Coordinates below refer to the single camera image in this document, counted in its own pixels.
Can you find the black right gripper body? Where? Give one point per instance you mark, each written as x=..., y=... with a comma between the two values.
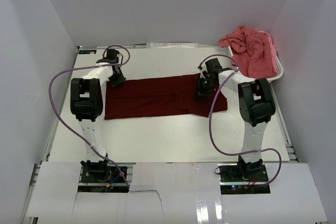
x=205, y=86

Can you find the small black label sticker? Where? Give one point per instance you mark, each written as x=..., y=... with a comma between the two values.
x=87, y=52

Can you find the white front cover sheet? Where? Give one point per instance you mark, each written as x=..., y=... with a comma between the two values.
x=174, y=193

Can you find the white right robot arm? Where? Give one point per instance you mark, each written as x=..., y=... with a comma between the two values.
x=256, y=108

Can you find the dark red t-shirt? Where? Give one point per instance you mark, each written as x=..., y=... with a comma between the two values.
x=156, y=97

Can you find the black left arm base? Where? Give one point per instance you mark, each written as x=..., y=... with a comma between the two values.
x=101, y=177

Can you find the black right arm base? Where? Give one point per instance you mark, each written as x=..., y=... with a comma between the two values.
x=243, y=178

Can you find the pink t-shirt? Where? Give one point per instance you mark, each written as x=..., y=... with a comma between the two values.
x=253, y=51

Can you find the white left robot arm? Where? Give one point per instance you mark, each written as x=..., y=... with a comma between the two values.
x=87, y=105

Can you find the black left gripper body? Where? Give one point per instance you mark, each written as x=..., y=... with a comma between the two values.
x=117, y=78

